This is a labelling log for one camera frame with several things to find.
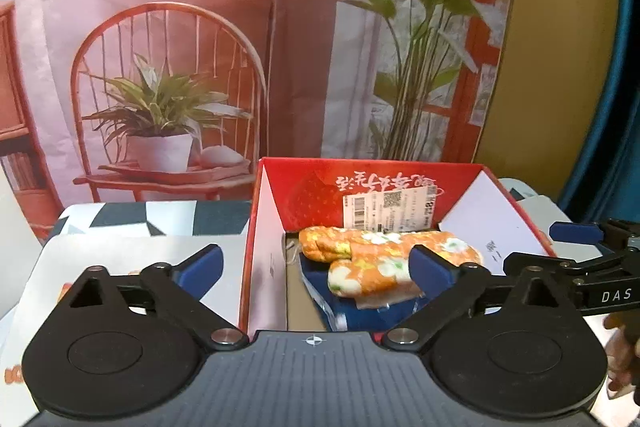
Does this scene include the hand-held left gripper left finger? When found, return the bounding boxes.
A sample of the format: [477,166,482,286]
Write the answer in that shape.
[49,244,249,352]

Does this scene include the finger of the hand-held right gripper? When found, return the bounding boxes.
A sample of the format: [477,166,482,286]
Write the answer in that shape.
[549,219,640,254]
[502,251,610,284]

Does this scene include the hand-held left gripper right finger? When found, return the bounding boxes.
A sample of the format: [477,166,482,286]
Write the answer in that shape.
[382,244,587,351]

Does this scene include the orange floral cloth roll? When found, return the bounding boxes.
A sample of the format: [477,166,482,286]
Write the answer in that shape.
[326,254,426,299]
[299,227,483,268]

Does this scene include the blue packet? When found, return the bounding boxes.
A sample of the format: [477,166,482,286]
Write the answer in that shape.
[299,254,437,333]

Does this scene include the red strawberry print box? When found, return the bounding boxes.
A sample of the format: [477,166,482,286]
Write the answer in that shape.
[239,157,558,333]

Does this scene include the person's right hand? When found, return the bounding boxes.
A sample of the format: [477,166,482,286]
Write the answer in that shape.
[604,312,640,396]

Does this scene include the cartoon printed tablecloth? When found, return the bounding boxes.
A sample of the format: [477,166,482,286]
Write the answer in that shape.
[0,179,576,409]

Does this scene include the blue curtain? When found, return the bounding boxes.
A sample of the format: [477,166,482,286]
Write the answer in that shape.
[555,0,640,229]

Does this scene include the wooden board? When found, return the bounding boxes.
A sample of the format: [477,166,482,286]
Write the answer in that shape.
[472,0,622,208]

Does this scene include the white marble panel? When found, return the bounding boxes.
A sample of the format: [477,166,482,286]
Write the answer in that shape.
[0,167,45,324]

